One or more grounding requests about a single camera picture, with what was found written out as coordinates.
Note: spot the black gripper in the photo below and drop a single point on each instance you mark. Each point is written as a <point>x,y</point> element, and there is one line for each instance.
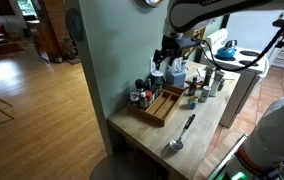
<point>172,45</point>

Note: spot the glass jar golden lid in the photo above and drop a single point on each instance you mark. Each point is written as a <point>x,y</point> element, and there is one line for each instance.
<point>192,102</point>

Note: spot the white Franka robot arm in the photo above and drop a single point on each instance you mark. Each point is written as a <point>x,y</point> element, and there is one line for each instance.
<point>195,13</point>

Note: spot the black canister white lid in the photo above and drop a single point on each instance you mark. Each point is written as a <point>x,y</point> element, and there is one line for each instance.
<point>157,78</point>

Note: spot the spice jar black lid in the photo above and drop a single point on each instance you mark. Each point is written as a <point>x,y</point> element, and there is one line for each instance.
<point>139,84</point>

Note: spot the wooden organizer tray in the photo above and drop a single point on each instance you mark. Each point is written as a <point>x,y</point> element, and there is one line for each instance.
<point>162,106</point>

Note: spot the blue tissue box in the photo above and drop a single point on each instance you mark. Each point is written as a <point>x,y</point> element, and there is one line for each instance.
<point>176,78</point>

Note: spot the dark spice jar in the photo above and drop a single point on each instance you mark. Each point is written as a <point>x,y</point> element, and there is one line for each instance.
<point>156,91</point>

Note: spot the small wooden board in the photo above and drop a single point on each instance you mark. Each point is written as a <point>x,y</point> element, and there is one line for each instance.
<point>190,82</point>

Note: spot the orange white packet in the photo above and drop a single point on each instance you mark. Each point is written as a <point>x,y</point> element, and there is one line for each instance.
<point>197,79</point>

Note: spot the dark glass bottle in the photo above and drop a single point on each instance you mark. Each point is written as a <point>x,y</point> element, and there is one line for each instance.
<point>192,87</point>

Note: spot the red spice jar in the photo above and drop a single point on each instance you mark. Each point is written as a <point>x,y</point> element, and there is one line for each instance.
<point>149,96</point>

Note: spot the spice bottle white cap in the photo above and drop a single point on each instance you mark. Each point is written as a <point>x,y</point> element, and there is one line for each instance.
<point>143,100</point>

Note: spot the steel pepper grinder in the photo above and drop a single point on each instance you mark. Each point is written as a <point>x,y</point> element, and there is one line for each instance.
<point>209,75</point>

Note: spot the clear glass spice jar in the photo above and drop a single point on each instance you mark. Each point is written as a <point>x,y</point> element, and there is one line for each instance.
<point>134,97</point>

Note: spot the white shaker bottle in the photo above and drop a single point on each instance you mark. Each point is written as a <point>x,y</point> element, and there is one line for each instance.
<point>204,94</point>

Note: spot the steel salt grinder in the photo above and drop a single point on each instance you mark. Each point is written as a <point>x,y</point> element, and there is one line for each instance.
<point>217,83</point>

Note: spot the blue kettle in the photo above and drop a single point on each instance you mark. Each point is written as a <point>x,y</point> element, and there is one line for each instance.
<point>226,51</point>

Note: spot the small dark jar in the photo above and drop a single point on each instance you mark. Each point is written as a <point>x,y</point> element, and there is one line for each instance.
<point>221,85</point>

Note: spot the white stove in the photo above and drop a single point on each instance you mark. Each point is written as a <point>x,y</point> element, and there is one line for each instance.
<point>245,83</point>

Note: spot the potted plant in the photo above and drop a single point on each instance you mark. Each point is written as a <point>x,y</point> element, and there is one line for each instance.
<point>69,50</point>

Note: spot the round grey stool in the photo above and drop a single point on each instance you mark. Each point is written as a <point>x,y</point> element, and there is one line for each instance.
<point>123,166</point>

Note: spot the metal robot mounting stand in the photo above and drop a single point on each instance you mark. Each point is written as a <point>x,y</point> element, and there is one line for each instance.
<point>228,156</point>

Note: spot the wooden cabinet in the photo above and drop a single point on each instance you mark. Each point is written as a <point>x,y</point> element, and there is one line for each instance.
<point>48,33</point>

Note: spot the white wall outlet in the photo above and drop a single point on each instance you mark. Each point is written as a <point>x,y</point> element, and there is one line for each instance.
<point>152,65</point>

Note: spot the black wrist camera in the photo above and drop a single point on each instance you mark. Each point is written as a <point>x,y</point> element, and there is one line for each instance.
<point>191,43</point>

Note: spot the wooden wall shelf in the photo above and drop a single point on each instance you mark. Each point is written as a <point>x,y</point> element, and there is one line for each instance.
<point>198,33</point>

